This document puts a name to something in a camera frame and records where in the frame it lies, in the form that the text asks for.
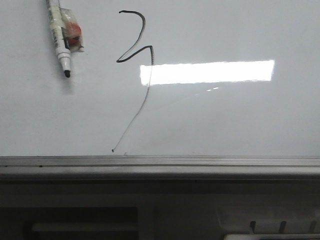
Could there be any white black-tipped whiteboard marker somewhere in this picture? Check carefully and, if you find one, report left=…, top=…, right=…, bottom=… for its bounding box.
left=45, top=0, right=71, bottom=78

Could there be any grey aluminium whiteboard frame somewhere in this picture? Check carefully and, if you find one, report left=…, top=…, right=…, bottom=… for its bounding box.
left=0, top=155, right=320, bottom=183

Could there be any white glossy whiteboard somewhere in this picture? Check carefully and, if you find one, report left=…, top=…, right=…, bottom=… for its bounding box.
left=0, top=0, right=320, bottom=156

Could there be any red magnet taped to marker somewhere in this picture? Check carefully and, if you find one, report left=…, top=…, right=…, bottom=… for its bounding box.
left=60, top=8, right=84, bottom=52

